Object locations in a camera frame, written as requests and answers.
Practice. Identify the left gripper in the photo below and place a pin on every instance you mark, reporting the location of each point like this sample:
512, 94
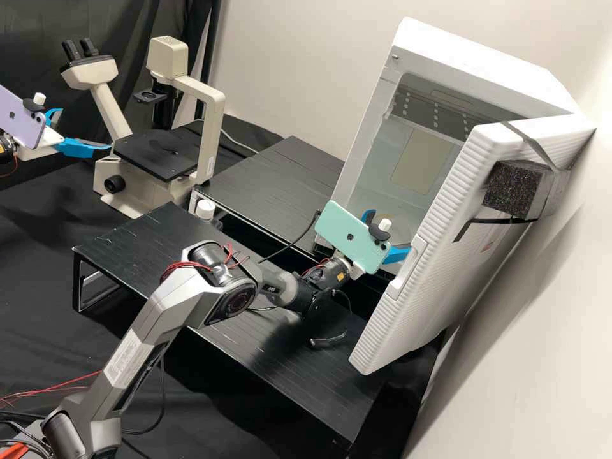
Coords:
48, 141

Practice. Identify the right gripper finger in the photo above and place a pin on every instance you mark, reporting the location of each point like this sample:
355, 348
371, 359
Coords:
370, 216
397, 254

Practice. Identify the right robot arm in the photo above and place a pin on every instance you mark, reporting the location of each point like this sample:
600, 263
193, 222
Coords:
158, 311

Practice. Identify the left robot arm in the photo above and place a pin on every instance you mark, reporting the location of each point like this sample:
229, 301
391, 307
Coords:
5, 146

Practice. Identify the incubator door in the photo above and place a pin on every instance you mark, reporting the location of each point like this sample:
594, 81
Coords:
430, 296

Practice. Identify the white incubator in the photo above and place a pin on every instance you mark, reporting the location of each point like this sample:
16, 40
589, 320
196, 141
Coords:
430, 48

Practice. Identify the cream microscope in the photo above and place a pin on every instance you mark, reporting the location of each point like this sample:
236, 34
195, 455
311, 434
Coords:
143, 186

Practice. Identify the black platform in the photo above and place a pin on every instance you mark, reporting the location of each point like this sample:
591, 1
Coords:
277, 191
143, 239

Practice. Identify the white-capped bottle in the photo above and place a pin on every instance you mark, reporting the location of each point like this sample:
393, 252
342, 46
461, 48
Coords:
205, 208

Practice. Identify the right wrist camera phone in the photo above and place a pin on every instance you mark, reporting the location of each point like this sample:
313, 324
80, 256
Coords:
349, 234

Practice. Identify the wrist camera phone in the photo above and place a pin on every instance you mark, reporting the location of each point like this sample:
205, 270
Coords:
19, 117
349, 234

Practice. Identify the left wrist camera phone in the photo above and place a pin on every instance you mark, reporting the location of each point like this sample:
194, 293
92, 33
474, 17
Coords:
19, 117

